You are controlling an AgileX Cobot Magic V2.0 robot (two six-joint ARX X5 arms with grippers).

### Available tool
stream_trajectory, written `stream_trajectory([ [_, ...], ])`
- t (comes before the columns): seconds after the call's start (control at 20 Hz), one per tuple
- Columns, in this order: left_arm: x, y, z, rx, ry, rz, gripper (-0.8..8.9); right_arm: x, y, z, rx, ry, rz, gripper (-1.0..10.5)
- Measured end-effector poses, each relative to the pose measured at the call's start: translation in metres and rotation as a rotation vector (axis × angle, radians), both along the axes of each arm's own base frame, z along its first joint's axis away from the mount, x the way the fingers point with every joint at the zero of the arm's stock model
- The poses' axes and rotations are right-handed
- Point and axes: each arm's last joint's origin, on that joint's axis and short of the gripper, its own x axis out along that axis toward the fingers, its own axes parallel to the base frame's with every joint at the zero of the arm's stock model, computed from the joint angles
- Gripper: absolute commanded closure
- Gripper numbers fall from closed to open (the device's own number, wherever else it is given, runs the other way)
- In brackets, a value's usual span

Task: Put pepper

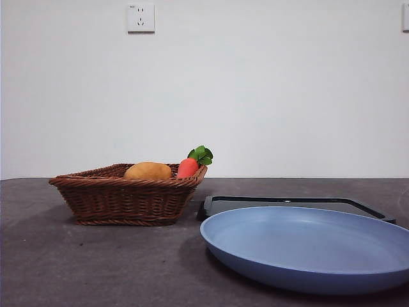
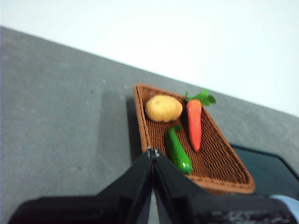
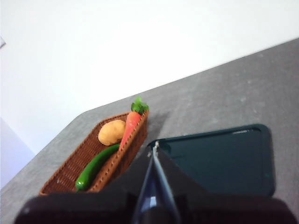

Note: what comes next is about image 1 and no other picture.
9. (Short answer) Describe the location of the blue round plate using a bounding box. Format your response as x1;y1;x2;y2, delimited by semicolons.
199;205;409;295

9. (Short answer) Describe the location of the orange carrot with green leaves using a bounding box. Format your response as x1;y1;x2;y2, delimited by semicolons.
176;145;214;179

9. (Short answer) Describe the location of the dark rectangular tray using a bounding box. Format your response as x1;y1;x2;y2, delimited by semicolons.
197;194;397;224

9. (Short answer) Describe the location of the yellow-brown potato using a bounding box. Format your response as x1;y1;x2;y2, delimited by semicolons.
123;161;173;180

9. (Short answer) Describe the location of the brown wicker basket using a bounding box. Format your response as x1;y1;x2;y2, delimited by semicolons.
48;162;208;226

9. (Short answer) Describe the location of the white wall power socket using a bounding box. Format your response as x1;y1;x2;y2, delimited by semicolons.
127;3;156;34

